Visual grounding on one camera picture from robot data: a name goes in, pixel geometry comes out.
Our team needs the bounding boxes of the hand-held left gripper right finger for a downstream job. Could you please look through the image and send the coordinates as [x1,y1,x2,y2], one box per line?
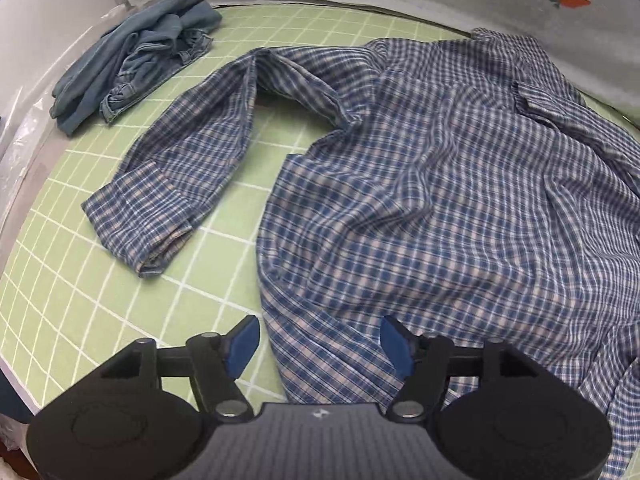
[379,315,542,421]

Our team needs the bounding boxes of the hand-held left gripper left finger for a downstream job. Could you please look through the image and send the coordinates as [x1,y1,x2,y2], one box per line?
[98,314,261,419]

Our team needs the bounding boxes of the blue plaid shirt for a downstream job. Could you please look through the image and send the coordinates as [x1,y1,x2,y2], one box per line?
[81,27,640,480]

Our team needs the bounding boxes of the green grid mat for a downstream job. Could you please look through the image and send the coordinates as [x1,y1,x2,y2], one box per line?
[0,4,632,416]

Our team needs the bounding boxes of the blue denim jeans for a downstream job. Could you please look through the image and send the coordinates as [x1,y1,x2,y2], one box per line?
[49,0,223,136]

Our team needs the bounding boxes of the clear plastic bag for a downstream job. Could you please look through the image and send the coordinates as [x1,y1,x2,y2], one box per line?
[0,80,53,241]

